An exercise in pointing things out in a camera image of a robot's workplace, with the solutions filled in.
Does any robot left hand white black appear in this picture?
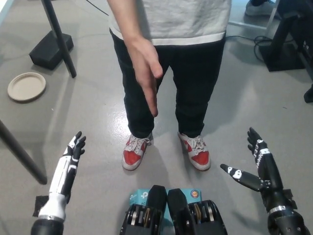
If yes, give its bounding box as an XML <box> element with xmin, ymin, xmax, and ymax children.
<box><xmin>38</xmin><ymin>131</ymin><xmax>87</xmax><ymax>220</ymax></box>

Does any person right hand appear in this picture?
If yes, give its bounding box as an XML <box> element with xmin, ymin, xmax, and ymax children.
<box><xmin>124</xmin><ymin>36</ymin><xmax>164</xmax><ymax>118</ymax></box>

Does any robot right hand black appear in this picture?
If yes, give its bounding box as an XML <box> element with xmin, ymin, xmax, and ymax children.
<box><xmin>220</xmin><ymin>126</ymin><xmax>297</xmax><ymax>215</ymax></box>

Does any robot left body block black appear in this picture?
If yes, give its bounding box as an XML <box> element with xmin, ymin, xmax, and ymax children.
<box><xmin>119</xmin><ymin>185</ymin><xmax>168</xmax><ymax>235</ymax></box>

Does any black tape patch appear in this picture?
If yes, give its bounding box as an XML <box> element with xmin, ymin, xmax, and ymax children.
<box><xmin>32</xmin><ymin>195</ymin><xmax>51</xmax><ymax>217</ymax></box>
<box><xmin>283</xmin><ymin>188</ymin><xmax>298</xmax><ymax>212</ymax></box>

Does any thick black table leg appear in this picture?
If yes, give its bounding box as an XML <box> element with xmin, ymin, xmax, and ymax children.
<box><xmin>0</xmin><ymin>118</ymin><xmax>48</xmax><ymax>185</ymax></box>

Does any grey t-shirt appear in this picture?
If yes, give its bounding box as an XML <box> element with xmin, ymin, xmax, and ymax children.
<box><xmin>109</xmin><ymin>0</ymin><xmax>232</xmax><ymax>47</ymax></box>

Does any red white sneaker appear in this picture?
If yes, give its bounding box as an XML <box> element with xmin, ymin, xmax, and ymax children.
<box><xmin>177</xmin><ymin>131</ymin><xmax>212</xmax><ymax>171</ymax></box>
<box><xmin>121</xmin><ymin>133</ymin><xmax>154</xmax><ymax>171</ymax></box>

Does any teal cardboard box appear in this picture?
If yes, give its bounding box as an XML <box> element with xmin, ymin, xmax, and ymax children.
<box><xmin>129</xmin><ymin>188</ymin><xmax>203</xmax><ymax>221</ymax></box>

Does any thin black slanted pole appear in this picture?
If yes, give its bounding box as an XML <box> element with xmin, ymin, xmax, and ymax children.
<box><xmin>41</xmin><ymin>0</ymin><xmax>78</xmax><ymax>79</ymax></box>

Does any beige paper plate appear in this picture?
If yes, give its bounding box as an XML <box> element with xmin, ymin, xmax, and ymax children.
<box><xmin>7</xmin><ymin>71</ymin><xmax>47</xmax><ymax>103</ymax></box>

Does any black foam block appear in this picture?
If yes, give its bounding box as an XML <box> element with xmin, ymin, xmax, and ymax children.
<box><xmin>28</xmin><ymin>30</ymin><xmax>75</xmax><ymax>71</ymax></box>

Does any black stand with base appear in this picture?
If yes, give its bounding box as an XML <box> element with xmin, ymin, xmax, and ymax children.
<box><xmin>259</xmin><ymin>12</ymin><xmax>309</xmax><ymax>73</ymax></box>

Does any grey sneaker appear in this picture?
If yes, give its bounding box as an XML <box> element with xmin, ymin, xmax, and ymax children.
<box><xmin>245</xmin><ymin>0</ymin><xmax>282</xmax><ymax>19</ymax></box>

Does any black equipment rack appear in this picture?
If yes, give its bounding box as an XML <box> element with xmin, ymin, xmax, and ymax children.
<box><xmin>296</xmin><ymin>0</ymin><xmax>313</xmax><ymax>82</ymax></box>

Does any thin black cable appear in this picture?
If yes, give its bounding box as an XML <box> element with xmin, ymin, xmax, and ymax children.
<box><xmin>86</xmin><ymin>0</ymin><xmax>111</xmax><ymax>17</ymax></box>

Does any white metal frame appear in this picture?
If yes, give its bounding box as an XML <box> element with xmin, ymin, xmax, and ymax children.
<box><xmin>228</xmin><ymin>0</ymin><xmax>280</xmax><ymax>38</ymax></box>

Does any black coiled cable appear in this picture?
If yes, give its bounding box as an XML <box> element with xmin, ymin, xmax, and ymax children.
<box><xmin>224</xmin><ymin>35</ymin><xmax>273</xmax><ymax>65</ymax></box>

